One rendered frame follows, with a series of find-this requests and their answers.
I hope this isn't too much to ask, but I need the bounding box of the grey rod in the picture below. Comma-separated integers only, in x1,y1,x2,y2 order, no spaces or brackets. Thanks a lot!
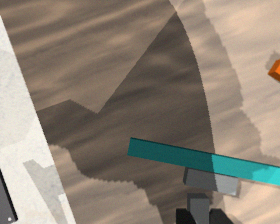
183,167,238,195
187,193,209,224

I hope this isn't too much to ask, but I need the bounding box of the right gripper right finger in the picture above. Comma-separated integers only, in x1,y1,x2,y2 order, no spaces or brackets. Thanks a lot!
209,209,234,224

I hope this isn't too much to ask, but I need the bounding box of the turquoise rod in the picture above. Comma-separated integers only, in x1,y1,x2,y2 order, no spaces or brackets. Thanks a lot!
127,137,280,186

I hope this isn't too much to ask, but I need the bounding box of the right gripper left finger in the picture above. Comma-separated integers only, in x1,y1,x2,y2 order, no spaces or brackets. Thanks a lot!
176,209,196,224

